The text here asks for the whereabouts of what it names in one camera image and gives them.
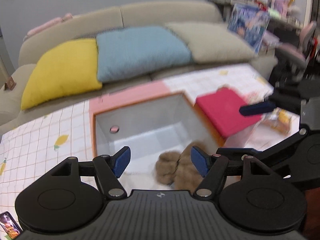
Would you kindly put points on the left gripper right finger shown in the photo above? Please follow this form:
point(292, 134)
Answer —
point(212, 169)

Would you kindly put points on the red box lid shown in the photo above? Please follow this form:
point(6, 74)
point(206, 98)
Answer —
point(222, 110)

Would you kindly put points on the small brown stand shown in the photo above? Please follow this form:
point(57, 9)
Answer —
point(10, 84)

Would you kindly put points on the pink office chair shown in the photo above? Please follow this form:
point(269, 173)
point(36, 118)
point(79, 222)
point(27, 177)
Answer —
point(298, 57)

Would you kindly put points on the light blue cushion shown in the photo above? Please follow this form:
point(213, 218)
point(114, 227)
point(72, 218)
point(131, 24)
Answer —
point(132, 52)

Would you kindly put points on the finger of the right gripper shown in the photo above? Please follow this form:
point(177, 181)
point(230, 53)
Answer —
point(257, 109)
point(236, 151)

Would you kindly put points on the beige sofa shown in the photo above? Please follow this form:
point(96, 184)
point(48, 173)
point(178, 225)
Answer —
point(130, 15)

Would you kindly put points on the beige cushion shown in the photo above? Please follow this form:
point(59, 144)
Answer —
point(212, 42)

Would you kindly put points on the blue anime print pillow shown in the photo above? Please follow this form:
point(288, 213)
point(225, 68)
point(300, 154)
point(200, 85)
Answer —
point(250, 23)

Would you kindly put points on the white grid lemon tablecloth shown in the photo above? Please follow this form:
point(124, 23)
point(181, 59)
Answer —
point(32, 149)

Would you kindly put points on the yellow snack packet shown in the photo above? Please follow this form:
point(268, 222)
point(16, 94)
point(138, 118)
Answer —
point(279, 120)

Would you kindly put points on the brown knotted plush pillow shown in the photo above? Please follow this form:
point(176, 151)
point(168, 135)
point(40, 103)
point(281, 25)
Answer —
point(176, 169)

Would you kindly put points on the smartphone with lit screen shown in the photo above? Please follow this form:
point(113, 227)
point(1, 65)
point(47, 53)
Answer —
point(9, 225)

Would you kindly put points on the grey desk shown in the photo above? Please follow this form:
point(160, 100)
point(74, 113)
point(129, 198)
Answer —
point(275, 21)

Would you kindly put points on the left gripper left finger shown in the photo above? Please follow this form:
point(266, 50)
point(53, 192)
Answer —
point(108, 169)

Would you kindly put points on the pink item on sofa back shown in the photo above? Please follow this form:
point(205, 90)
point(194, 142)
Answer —
point(49, 24)

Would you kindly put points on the yellow cushion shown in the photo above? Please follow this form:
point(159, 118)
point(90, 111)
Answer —
point(68, 69)

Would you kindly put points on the orange-rimmed white storage box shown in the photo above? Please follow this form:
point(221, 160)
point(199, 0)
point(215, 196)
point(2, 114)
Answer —
point(150, 120)

